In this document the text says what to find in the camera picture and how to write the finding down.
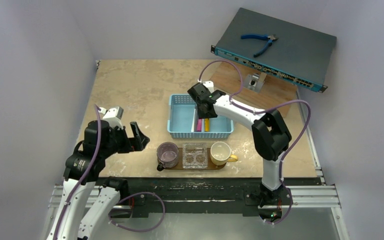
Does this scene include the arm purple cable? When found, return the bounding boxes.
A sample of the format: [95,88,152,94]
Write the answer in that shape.
[198,60,312,226]
[52,104,167,240]

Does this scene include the yellow mug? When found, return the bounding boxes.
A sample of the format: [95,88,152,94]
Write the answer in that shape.
[210,141,239,166]

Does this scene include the metal bracket stand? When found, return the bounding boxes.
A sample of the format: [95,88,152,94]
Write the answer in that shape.
[242,73,267,93]

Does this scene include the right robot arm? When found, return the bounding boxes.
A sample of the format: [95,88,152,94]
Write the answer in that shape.
[187,82,292,205]

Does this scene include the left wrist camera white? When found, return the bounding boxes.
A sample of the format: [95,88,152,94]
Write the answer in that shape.
[98,106,124,129]

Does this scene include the grey network switch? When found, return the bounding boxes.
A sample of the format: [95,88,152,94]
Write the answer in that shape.
[210,7,337,93]

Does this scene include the blue handled pliers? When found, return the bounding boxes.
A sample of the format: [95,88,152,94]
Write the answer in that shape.
[240,33,279,59]

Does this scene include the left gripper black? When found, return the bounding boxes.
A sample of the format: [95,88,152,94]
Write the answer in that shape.
[101,120,149,158]

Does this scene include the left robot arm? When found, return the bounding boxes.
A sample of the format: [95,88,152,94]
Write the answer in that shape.
[47,118,150,240]

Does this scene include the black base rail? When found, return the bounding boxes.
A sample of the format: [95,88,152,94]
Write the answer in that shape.
[97,177,323,220]

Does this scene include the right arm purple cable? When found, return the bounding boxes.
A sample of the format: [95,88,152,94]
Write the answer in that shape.
[198,60,312,226]

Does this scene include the brown wooden oval tray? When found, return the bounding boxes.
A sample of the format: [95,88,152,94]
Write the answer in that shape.
[164,147,226,171]

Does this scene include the light blue plastic basket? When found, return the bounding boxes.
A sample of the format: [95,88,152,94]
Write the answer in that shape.
[167,94,234,140]

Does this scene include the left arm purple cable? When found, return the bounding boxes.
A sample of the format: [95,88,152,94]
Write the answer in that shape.
[52,104,167,240]

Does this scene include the clear plastic box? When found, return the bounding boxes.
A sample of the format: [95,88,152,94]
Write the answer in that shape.
[182,142,209,169]

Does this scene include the yellow toothbrush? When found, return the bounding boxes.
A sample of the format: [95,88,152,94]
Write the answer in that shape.
[204,118,210,132]

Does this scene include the light wooden board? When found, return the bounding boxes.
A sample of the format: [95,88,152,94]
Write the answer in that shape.
[209,62,298,109]

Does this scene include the purple translucent cup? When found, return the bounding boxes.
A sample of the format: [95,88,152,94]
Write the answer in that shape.
[156,142,179,172]

